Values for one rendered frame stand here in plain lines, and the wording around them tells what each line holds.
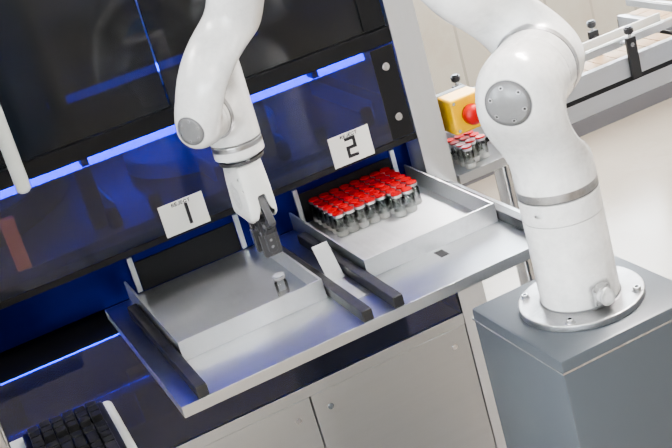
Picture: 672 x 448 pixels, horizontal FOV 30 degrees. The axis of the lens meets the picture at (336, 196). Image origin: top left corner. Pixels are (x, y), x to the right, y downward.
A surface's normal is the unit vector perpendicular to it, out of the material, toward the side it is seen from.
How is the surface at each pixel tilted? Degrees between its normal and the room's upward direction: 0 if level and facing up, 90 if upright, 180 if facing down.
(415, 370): 90
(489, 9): 129
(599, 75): 90
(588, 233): 90
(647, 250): 0
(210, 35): 49
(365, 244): 0
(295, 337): 0
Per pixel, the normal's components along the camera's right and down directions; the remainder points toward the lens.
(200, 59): -0.26, -0.19
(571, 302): -0.29, 0.41
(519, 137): -0.19, 0.87
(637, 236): -0.25, -0.90
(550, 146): 0.07, 0.84
